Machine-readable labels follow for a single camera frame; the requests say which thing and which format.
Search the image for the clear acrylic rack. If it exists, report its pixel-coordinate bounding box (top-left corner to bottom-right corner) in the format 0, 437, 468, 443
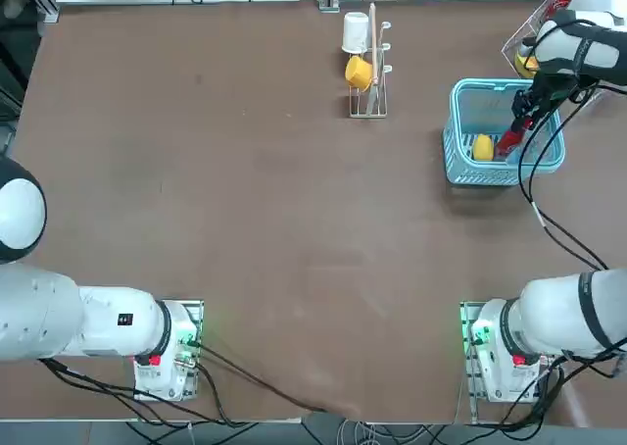
501, 0, 627, 118

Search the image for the black table cable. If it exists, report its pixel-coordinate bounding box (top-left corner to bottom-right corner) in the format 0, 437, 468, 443
195, 341, 334, 415

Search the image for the black base cable bundle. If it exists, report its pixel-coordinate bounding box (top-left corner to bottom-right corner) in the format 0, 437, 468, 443
494, 336, 627, 429
38, 359, 256, 429

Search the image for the white wire cup rack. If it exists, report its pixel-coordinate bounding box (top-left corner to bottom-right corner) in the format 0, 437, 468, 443
348, 2, 394, 120

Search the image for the yellow star fruit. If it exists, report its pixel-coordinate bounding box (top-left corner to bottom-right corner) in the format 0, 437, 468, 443
513, 47, 540, 77

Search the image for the blue plastic basket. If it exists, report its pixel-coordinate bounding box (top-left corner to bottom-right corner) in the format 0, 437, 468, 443
443, 77, 567, 187

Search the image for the white mug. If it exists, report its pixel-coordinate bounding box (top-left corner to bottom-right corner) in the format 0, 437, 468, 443
341, 12, 369, 55

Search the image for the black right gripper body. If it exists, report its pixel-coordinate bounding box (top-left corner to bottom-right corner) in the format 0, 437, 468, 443
528, 70, 577, 106

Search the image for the yellow cup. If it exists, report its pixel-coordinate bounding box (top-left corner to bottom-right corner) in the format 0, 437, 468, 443
344, 55, 373, 92

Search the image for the yellow oval fruit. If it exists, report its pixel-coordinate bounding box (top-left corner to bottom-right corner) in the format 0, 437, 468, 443
471, 133, 495, 162

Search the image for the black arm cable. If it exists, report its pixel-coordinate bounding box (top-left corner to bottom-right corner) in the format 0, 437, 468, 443
516, 84, 613, 272

